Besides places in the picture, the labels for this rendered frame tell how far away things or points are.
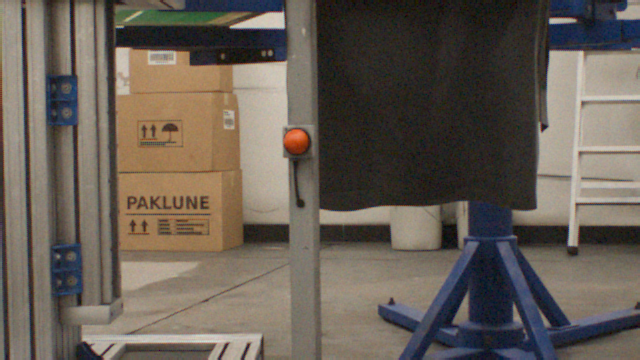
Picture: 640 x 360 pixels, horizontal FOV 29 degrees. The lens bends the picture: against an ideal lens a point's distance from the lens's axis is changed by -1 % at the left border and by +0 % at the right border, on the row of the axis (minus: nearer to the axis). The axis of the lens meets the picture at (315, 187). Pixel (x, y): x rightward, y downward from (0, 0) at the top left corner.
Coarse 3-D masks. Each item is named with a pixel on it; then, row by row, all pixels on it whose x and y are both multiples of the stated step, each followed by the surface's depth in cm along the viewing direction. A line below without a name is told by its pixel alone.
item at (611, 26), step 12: (552, 24) 329; (564, 24) 327; (576, 24) 324; (588, 24) 322; (600, 24) 319; (612, 24) 317; (624, 24) 315; (636, 24) 313; (552, 36) 329; (564, 36) 327; (576, 36) 324; (588, 36) 322; (600, 36) 319; (612, 36) 317; (624, 36) 315; (636, 36) 313
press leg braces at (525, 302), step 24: (456, 264) 341; (504, 264) 337; (528, 264) 360; (456, 288) 336; (528, 288) 332; (432, 312) 332; (456, 312) 379; (528, 312) 326; (552, 312) 370; (432, 336) 329; (528, 336) 324
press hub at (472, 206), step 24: (480, 216) 344; (504, 216) 344; (480, 240) 343; (504, 240) 343; (480, 264) 345; (480, 288) 345; (504, 288) 345; (480, 312) 346; (504, 312) 346; (456, 336) 353; (480, 336) 343; (504, 336) 343
